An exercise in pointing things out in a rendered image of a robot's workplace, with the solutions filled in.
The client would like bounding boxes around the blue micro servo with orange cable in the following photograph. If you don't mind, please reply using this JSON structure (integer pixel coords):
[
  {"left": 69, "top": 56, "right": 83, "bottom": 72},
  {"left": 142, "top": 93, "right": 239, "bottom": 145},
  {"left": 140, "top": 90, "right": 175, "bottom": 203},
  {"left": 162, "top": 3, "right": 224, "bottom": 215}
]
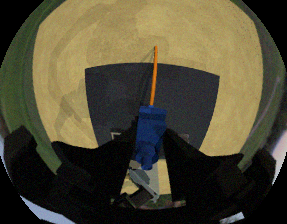
[{"left": 135, "top": 45, "right": 167, "bottom": 171}]

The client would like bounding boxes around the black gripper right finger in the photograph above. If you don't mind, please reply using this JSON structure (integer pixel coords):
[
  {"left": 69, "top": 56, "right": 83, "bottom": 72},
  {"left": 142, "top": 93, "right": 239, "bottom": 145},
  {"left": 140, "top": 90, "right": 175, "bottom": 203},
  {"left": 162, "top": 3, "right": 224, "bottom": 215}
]
[{"left": 163, "top": 127, "right": 244, "bottom": 202}]

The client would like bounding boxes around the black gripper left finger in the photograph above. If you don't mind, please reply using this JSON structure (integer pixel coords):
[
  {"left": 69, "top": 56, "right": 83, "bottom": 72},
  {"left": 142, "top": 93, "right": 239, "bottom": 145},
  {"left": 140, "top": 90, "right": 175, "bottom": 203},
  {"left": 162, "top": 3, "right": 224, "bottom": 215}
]
[{"left": 51, "top": 125, "right": 138, "bottom": 200}]

